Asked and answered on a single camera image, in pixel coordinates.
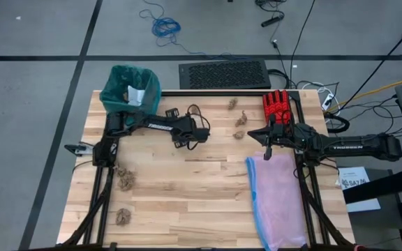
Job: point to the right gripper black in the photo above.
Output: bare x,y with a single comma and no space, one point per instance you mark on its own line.
284,139

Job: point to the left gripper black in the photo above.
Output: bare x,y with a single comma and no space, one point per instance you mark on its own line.
181,129

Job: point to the brown paper ball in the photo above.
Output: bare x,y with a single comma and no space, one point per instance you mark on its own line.
126,178
241,119
123,217
232,103
238,135

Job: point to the white paper piece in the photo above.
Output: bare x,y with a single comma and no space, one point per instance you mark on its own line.
136,96

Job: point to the green plastic trash bag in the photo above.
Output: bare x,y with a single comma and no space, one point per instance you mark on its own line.
117,80

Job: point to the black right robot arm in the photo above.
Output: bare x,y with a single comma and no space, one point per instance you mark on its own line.
361,147

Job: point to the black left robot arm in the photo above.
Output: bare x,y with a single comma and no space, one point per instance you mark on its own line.
152,126

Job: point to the red black work glove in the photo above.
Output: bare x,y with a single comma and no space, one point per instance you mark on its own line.
276,102

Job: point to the white printed paper sheet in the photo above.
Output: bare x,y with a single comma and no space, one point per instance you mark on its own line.
352,174

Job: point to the black power strip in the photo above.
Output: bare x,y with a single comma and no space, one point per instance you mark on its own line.
272,21

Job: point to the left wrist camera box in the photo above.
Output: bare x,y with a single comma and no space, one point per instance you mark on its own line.
199,134

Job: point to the grey metal base bracket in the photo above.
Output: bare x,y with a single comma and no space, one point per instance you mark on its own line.
77,148

